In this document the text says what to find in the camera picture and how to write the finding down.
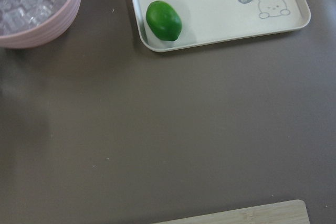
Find pink ribbed bowl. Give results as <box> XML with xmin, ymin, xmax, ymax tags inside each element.
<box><xmin>1</xmin><ymin>0</ymin><xmax>81</xmax><ymax>49</ymax></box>

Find green lime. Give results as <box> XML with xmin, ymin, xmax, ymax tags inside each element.
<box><xmin>145</xmin><ymin>1</ymin><xmax>182</xmax><ymax>41</ymax></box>

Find cream rabbit tray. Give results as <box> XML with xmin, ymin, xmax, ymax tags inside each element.
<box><xmin>132</xmin><ymin>0</ymin><xmax>311</xmax><ymax>52</ymax></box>

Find bamboo cutting board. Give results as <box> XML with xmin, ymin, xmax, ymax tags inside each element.
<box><xmin>163</xmin><ymin>199</ymin><xmax>310</xmax><ymax>224</ymax></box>

